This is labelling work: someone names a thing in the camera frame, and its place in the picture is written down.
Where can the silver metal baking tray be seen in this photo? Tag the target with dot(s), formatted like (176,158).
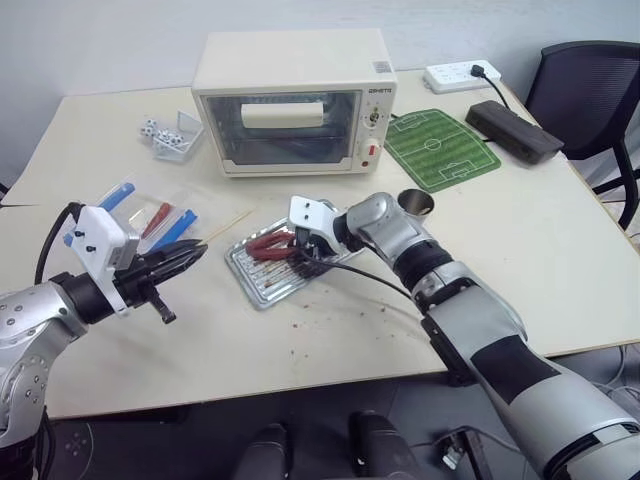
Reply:
(260,285)

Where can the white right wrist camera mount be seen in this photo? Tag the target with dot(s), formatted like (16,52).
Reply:
(311,212)

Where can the metal cup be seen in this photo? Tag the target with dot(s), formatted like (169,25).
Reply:
(417,202)

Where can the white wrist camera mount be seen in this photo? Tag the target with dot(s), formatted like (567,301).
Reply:
(311,212)
(97,231)

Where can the thin red sausage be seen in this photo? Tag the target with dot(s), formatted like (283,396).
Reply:
(272,253)
(267,240)

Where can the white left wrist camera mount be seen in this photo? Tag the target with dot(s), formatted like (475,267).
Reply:
(97,231)

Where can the green soccer field mat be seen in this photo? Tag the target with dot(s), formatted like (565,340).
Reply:
(440,150)

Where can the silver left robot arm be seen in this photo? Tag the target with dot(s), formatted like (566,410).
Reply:
(30,320)

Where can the white power strip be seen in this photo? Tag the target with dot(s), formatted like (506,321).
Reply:
(452,77)

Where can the black floor device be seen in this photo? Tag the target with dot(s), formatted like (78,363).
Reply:
(457,447)

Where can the cream toaster oven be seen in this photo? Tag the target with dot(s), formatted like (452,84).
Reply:
(295,60)

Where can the black rectangular box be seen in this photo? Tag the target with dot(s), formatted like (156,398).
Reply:
(515,130)

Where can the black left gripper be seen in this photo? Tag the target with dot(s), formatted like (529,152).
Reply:
(135,282)

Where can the thin wooden skewer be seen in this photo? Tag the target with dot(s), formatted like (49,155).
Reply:
(227,225)

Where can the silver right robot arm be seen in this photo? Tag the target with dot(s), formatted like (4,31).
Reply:
(490,325)

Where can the clear plastic box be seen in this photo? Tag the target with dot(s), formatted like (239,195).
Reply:
(182,137)

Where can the black office chair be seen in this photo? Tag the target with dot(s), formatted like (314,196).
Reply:
(585,95)

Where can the dark rounded shape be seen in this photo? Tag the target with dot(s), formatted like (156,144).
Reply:
(380,445)
(265,452)

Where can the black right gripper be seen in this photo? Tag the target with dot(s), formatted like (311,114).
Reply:
(311,241)

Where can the red item in bag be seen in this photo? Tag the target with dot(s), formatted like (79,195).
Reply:
(157,220)

